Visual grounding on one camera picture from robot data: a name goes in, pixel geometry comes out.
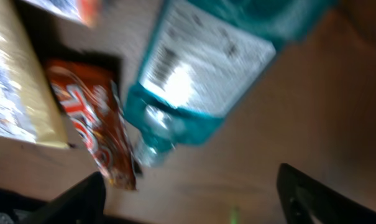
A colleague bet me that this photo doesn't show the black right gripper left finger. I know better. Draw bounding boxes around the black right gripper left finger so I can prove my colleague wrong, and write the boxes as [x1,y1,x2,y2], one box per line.
[21,172,106,224]

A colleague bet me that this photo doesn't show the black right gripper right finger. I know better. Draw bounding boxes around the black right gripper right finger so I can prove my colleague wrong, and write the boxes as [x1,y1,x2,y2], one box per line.
[277,163,376,223]

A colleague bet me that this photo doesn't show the red orange candy bar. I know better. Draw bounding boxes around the red orange candy bar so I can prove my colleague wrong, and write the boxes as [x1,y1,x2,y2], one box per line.
[45,59,136,190]

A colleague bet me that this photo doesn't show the cream snack bag blue edges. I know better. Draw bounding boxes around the cream snack bag blue edges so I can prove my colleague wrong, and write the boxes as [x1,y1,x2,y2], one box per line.
[0,0,68,149]

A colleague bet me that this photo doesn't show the teal mouthwash bottle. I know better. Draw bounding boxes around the teal mouthwash bottle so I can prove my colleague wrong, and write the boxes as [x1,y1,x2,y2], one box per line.
[124,0,333,167]

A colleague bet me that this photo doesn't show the small orange tissue pack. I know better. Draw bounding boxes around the small orange tissue pack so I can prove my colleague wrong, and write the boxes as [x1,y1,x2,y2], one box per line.
[25,0,103,27]

